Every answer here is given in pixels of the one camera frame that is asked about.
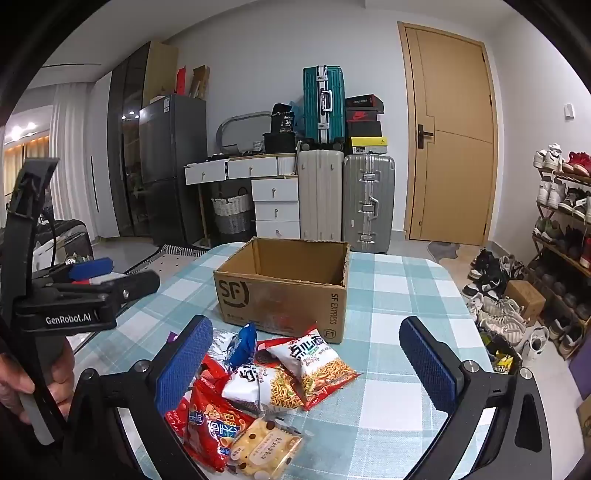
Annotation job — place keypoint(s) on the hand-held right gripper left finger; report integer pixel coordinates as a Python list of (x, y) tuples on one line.
[(184, 364)]

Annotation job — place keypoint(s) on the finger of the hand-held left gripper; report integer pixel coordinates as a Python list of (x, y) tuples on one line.
[(134, 284), (92, 266)]

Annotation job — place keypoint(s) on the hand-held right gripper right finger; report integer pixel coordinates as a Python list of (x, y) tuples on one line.
[(429, 369)]

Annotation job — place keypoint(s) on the silver purple snack packet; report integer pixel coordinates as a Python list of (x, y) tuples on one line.
[(221, 344)]

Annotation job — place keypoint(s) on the blue snack packet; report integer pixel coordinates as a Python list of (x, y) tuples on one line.
[(244, 344)]

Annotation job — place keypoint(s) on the white noodle snack packet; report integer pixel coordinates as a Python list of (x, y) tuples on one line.
[(318, 369), (244, 385)]

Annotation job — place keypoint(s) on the red snack packet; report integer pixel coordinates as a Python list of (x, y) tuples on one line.
[(207, 424)]

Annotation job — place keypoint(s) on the brown cardboard box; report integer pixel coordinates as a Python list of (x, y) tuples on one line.
[(277, 304)]

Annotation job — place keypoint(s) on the beige biscuit packet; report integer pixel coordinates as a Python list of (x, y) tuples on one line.
[(263, 450)]

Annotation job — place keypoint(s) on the person's left hand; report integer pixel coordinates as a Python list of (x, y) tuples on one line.
[(63, 374)]

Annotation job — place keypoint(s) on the dark luggage bag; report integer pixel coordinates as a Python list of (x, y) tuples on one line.
[(76, 240)]

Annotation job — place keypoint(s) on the pile of assorted shoes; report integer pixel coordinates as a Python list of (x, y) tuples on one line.
[(496, 304)]

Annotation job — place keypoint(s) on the white curtain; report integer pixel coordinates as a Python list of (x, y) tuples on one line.
[(69, 161)]

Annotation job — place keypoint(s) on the small cardboard box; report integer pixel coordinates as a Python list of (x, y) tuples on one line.
[(526, 302)]

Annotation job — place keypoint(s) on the black fridge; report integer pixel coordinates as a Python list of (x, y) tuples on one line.
[(173, 170)]

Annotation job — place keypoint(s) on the grey door mat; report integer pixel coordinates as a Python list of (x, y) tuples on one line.
[(443, 250)]

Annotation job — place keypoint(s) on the woven laundry basket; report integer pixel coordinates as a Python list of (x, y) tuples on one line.
[(231, 212)]

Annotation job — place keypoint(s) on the dark glass cabinet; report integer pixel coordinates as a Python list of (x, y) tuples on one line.
[(127, 138)]

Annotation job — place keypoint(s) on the purple plastic bag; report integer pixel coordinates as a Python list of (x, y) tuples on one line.
[(582, 374)]

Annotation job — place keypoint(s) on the white drawer desk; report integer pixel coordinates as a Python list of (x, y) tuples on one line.
[(274, 203)]

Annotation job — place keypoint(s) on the silver suitcase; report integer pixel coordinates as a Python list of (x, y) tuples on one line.
[(369, 203)]

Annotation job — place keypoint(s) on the wooden shoe rack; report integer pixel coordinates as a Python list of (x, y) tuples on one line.
[(561, 249)]

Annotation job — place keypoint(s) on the wooden door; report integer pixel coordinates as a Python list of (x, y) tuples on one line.
[(452, 184)]

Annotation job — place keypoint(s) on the oval metal framed mirror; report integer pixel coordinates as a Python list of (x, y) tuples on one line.
[(244, 131)]

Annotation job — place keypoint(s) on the red paper bag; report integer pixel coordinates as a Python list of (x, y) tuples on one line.
[(181, 81)]

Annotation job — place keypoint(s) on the beige suitcase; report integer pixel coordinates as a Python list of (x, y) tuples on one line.
[(321, 194)]

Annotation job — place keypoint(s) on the flat tan cardboard sheet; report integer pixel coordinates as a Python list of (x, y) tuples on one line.
[(161, 69)]

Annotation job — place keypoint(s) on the brown paper bag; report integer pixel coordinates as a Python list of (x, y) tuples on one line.
[(201, 82)]

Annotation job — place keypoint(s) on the rows of racked sneakers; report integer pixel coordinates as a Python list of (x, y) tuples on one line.
[(558, 194)]

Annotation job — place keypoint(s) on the black printed bag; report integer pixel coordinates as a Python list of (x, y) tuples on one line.
[(282, 119)]

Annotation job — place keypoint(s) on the yellow black shoe box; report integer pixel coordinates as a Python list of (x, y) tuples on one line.
[(367, 145)]

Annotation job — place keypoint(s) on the blue plastic bag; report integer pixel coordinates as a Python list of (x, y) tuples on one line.
[(298, 113)]

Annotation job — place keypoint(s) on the plain black shoe box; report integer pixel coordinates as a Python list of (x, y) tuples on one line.
[(364, 129)]

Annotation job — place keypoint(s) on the teal suitcase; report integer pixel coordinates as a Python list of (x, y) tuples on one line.
[(323, 106)]

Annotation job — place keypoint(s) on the black flat shoe box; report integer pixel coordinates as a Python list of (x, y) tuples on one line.
[(364, 102)]

